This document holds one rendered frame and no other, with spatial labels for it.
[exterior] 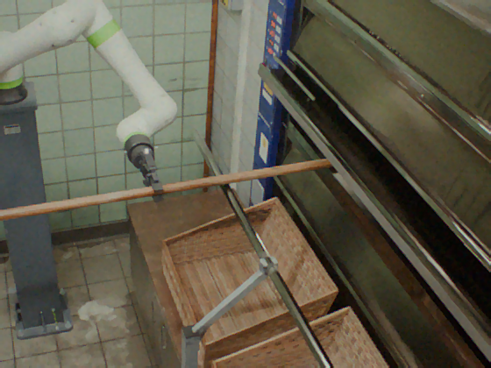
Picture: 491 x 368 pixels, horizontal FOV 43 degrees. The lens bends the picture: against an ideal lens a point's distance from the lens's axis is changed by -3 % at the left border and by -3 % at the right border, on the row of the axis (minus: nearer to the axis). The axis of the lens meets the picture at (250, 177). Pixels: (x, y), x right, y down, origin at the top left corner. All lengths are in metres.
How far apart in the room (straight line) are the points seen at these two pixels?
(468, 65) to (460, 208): 0.34
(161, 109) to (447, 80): 1.04
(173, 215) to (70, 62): 0.86
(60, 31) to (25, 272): 1.28
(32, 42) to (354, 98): 1.01
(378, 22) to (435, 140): 0.37
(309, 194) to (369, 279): 0.46
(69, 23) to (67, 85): 1.12
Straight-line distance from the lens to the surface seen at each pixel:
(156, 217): 2.87
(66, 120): 3.23
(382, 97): 1.85
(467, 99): 1.51
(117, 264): 3.51
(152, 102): 2.21
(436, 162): 1.66
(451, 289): 1.45
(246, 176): 2.06
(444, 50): 1.60
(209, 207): 2.94
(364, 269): 2.07
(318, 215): 2.29
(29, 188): 2.68
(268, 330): 2.21
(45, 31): 2.06
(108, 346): 3.11
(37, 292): 3.05
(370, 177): 1.77
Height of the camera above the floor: 2.37
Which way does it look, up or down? 35 degrees down
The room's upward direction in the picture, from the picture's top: 5 degrees clockwise
